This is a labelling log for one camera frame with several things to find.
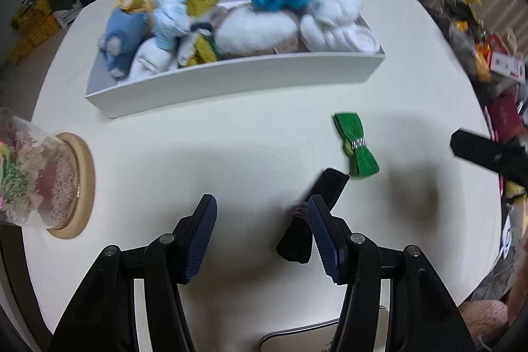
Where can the yellow-green tissue pack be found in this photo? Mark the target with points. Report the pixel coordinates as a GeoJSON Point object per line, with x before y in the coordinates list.
{"type": "Point", "coordinates": [517, 192]}

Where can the black cloth roll purple band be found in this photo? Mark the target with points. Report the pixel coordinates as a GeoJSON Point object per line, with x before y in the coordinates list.
{"type": "Point", "coordinates": [295, 244]}

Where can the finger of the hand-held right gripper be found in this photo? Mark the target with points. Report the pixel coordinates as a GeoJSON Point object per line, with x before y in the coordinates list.
{"type": "Point", "coordinates": [478, 152]}

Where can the pile of yellow boxes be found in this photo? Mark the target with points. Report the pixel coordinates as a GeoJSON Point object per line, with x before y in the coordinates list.
{"type": "Point", "coordinates": [37, 26]}

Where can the green ribbed bow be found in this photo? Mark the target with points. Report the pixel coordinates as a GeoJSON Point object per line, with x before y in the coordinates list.
{"type": "Point", "coordinates": [363, 162]}

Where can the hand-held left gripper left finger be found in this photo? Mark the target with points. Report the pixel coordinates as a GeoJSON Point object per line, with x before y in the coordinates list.
{"type": "Point", "coordinates": [200, 238]}

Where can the glass bowl of snacks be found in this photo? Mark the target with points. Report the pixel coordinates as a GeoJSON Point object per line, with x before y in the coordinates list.
{"type": "Point", "coordinates": [470, 51]}

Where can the dark red paper bag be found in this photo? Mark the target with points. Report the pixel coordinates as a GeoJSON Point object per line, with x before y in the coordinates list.
{"type": "Point", "coordinates": [507, 115]}

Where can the white fluffy towel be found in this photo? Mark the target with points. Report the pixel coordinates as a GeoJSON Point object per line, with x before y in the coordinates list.
{"type": "Point", "coordinates": [338, 26]}

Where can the glass dome with flowers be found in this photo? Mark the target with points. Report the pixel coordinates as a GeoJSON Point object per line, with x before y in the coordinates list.
{"type": "Point", "coordinates": [49, 179]}

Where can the light blue knit cloth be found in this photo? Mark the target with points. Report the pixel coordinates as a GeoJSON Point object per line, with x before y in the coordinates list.
{"type": "Point", "coordinates": [171, 14]}

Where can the blue rabbit plush toy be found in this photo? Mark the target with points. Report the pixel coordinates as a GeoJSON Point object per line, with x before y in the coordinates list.
{"type": "Point", "coordinates": [123, 34]}

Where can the olive yellow plush cloth roll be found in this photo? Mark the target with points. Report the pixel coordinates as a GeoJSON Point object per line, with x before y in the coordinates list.
{"type": "Point", "coordinates": [202, 1]}

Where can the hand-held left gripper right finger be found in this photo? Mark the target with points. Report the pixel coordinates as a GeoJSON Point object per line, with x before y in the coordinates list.
{"type": "Point", "coordinates": [326, 242]}

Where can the red box with white label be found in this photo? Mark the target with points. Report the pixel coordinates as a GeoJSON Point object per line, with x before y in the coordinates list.
{"type": "Point", "coordinates": [505, 61]}

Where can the white brown plush toy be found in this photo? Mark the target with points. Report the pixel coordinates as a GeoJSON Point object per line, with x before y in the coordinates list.
{"type": "Point", "coordinates": [255, 32]}

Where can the white cardboard box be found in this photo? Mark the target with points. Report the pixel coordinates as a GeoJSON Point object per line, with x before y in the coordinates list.
{"type": "Point", "coordinates": [247, 80]}

